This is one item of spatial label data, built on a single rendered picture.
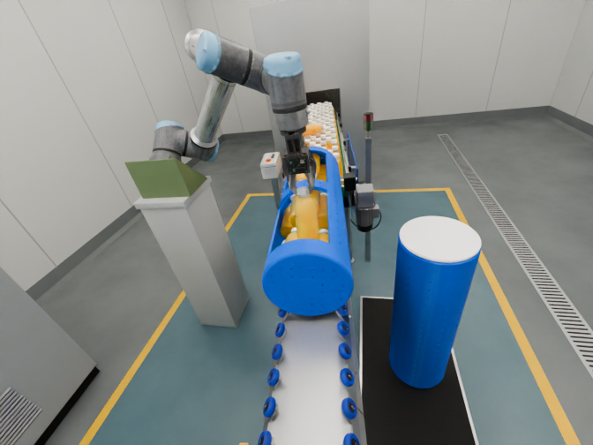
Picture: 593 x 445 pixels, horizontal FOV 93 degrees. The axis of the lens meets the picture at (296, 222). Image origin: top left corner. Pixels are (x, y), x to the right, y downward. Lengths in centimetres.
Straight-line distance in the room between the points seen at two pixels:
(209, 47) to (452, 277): 102
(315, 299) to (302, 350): 16
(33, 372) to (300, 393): 167
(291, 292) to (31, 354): 164
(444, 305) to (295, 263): 65
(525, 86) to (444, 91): 123
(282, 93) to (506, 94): 571
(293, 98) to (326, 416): 80
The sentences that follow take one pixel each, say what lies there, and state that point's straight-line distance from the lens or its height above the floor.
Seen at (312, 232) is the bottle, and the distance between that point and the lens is 88.
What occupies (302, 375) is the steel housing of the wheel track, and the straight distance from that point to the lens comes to 92.
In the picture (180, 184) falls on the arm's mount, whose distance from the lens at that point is 161.
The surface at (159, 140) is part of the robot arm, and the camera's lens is 175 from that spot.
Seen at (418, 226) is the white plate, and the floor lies 104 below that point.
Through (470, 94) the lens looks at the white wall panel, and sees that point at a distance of 608.
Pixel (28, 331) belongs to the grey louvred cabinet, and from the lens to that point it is 217.
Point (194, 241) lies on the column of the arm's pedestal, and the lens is 175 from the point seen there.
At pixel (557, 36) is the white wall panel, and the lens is 635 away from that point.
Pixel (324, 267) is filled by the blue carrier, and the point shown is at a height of 118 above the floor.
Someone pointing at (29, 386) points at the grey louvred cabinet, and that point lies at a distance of 227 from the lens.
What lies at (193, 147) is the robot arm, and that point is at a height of 129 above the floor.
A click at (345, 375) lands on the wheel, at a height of 98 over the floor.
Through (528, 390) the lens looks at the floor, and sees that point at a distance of 214.
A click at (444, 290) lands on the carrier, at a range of 118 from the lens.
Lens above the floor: 174
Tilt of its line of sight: 34 degrees down
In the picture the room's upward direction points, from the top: 10 degrees counter-clockwise
